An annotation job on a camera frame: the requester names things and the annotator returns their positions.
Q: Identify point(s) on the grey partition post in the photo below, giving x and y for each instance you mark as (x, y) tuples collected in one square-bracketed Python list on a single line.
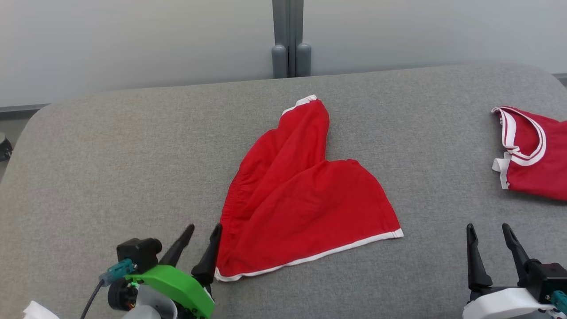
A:
[(290, 44)]

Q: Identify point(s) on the teal camera connector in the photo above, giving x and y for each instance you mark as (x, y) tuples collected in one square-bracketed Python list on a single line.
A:
[(117, 270), (560, 301)]

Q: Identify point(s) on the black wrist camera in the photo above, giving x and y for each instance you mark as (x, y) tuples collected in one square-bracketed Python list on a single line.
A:
[(139, 252), (547, 277)]

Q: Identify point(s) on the teal right camera connector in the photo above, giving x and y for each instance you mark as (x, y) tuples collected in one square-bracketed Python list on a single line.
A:
[(560, 301)]

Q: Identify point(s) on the grey fabric sofa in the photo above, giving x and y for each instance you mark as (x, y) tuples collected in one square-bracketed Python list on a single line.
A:
[(133, 155)]

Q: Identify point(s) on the grey caster wheel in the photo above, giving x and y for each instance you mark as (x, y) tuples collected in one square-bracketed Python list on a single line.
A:
[(5, 148)]

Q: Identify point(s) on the red shorts with white hem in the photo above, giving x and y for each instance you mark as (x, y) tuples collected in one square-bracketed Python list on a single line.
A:
[(301, 199)]

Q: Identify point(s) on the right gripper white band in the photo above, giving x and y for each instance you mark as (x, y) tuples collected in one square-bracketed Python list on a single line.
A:
[(505, 305)]

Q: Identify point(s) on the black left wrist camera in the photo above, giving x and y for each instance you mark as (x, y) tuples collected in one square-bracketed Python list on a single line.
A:
[(139, 252)]

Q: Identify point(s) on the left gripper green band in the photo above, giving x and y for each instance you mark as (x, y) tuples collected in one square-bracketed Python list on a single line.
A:
[(177, 285)]

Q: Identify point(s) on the red jersey with white trim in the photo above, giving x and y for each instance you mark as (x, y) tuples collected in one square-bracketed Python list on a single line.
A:
[(536, 155)]

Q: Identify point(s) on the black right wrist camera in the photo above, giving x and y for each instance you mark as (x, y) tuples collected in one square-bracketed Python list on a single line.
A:
[(547, 277)]

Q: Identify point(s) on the dark grey wall baseboard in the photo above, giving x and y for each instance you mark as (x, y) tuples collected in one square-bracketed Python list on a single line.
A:
[(22, 110)]

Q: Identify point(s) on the teal left camera connector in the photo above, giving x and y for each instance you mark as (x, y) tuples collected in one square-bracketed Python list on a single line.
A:
[(117, 270)]

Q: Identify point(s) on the white robot body cover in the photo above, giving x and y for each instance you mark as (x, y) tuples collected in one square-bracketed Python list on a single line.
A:
[(40, 311)]

